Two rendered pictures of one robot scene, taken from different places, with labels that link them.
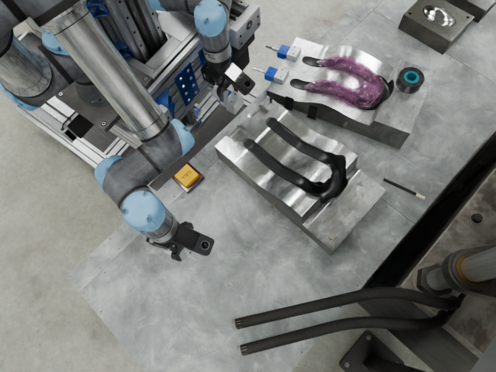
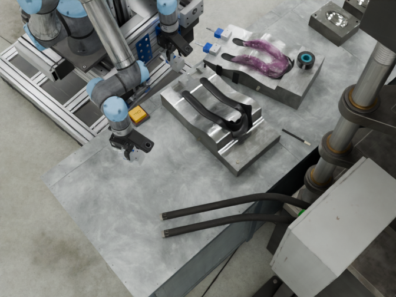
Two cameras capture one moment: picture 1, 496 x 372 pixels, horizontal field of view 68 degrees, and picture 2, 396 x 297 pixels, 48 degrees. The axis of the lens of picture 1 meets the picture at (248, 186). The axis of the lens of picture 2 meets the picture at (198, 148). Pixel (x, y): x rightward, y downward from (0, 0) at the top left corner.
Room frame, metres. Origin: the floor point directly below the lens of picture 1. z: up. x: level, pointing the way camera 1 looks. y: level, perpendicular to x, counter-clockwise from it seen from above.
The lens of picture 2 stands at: (-0.57, 0.00, 2.52)
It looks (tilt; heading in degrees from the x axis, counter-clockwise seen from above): 62 degrees down; 356
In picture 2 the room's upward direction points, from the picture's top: 3 degrees counter-clockwise
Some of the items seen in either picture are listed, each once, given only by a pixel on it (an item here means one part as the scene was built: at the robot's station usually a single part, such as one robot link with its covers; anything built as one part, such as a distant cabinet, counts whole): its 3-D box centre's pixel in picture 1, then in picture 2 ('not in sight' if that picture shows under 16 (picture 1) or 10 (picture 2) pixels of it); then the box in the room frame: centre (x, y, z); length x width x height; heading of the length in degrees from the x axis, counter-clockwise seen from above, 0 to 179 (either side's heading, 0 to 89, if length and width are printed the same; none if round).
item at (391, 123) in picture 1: (346, 85); (262, 61); (0.73, -0.41, 0.86); 0.50 x 0.26 x 0.11; 52
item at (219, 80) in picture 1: (218, 66); (169, 36); (0.73, 0.01, 1.09); 0.09 x 0.08 x 0.12; 44
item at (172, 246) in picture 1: (166, 232); (123, 135); (0.27, 0.22, 1.09); 0.09 x 0.08 x 0.12; 61
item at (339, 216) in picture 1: (297, 168); (219, 114); (0.45, -0.17, 0.87); 0.50 x 0.26 x 0.14; 35
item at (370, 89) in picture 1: (347, 79); (261, 56); (0.72, -0.41, 0.90); 0.26 x 0.18 x 0.08; 52
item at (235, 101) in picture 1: (223, 96); (170, 58); (0.74, 0.02, 0.93); 0.13 x 0.05 x 0.05; 44
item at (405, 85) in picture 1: (410, 80); (305, 60); (0.65, -0.59, 0.93); 0.08 x 0.08 x 0.04
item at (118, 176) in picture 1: (127, 177); (105, 92); (0.36, 0.25, 1.25); 0.11 x 0.11 x 0.08; 31
